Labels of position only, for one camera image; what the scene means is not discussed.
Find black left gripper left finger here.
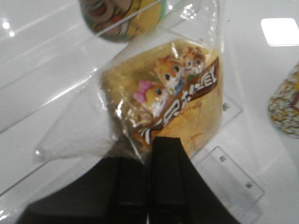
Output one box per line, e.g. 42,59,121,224
16,156,148,224

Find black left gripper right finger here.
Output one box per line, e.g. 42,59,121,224
149,137,236,224

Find floral patterned snack packet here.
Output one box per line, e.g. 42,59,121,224
268,64,299,138

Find green cartoon snack canister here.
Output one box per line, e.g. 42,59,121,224
79,0,166,42

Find packaged bread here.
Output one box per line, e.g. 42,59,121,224
34,0,229,162

